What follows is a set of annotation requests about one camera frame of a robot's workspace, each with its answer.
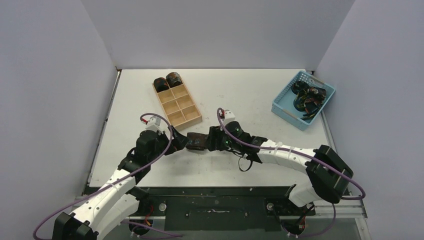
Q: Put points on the blue plastic basket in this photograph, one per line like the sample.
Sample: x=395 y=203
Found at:
x=282 y=105

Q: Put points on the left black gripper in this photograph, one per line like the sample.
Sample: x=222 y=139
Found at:
x=179 y=141

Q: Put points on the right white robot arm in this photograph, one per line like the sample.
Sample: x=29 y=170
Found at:
x=328 y=175

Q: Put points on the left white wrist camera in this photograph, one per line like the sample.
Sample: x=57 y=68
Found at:
x=154 y=124

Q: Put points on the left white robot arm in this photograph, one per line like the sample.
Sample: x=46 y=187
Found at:
x=119 y=197

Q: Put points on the wooden compartment tray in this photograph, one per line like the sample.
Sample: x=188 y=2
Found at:
x=179 y=107

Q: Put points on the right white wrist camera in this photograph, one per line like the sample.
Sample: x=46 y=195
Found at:
x=227 y=116

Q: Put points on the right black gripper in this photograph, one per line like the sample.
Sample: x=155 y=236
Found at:
x=213 y=138

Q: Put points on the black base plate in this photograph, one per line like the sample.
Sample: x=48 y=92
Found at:
x=219 y=208

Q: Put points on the colourful ties pile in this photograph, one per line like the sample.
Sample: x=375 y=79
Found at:
x=309 y=99

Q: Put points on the aluminium frame rail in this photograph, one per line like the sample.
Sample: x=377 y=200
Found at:
x=322 y=115

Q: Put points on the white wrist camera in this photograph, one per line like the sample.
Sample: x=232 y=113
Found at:
x=227 y=116
x=154 y=124

